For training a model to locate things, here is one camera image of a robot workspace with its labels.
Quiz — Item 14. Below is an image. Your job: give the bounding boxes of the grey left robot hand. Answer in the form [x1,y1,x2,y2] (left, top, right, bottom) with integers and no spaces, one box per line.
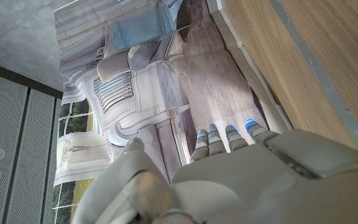
[71,119,358,224]

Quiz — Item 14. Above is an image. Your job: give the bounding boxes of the printed living room backdrop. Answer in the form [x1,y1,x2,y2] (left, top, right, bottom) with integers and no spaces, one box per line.
[52,0,293,224]

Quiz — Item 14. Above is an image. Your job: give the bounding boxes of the white perforated panel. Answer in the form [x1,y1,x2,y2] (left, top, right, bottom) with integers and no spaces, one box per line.
[0,57,64,224]

